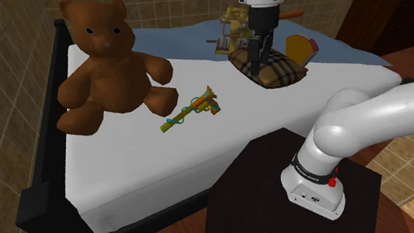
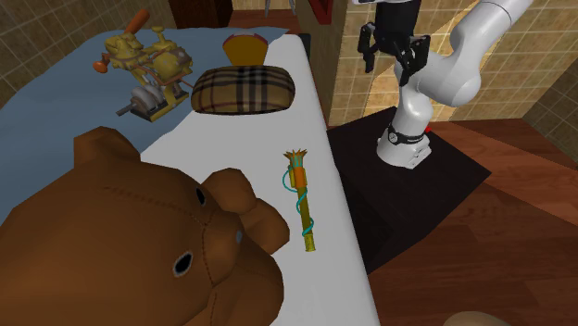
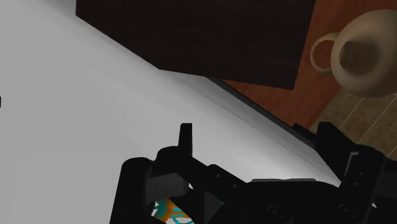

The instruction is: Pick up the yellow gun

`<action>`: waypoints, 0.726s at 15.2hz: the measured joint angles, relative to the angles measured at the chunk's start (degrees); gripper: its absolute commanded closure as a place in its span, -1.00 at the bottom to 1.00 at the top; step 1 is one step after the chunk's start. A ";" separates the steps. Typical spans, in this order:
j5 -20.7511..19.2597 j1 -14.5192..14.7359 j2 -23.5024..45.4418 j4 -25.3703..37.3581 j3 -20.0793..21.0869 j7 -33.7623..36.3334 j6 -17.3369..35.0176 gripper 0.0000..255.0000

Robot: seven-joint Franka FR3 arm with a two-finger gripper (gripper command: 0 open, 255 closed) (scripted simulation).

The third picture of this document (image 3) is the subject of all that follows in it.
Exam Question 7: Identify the white table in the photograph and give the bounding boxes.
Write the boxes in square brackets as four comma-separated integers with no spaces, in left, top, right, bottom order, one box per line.
[0,0,342,224]

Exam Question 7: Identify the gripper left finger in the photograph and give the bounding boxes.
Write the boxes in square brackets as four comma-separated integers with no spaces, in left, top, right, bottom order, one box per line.
[109,122,248,224]

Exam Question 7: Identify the beige jug with handle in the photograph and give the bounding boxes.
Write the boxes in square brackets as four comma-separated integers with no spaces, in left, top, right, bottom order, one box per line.
[309,9,397,99]

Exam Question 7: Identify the orange teal patterned object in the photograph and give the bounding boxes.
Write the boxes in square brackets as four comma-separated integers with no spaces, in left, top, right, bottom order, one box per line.
[151,198,195,224]

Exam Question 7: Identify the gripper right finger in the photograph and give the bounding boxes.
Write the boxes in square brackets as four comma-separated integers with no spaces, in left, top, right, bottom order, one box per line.
[292,122,397,224]

